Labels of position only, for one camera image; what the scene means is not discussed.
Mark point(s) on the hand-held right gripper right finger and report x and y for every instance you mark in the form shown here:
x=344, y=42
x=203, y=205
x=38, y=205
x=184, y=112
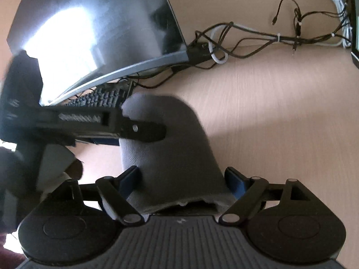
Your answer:
x=236, y=183

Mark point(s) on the flat black-framed monitor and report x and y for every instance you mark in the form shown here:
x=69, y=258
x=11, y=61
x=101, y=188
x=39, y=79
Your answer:
x=354, y=19

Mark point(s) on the black power adapter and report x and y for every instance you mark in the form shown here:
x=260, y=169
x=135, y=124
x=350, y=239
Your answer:
x=198, y=51

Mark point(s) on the grey sweatpants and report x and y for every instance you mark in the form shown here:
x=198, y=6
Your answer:
x=174, y=151

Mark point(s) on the black keyboard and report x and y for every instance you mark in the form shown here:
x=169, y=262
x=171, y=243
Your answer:
x=95, y=98

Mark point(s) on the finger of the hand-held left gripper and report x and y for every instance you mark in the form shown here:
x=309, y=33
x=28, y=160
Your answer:
x=145, y=129

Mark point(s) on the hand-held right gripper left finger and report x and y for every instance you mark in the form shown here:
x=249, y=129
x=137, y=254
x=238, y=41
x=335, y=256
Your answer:
x=129, y=180

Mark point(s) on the curved computer monitor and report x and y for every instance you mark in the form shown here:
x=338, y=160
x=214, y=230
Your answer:
x=112, y=33

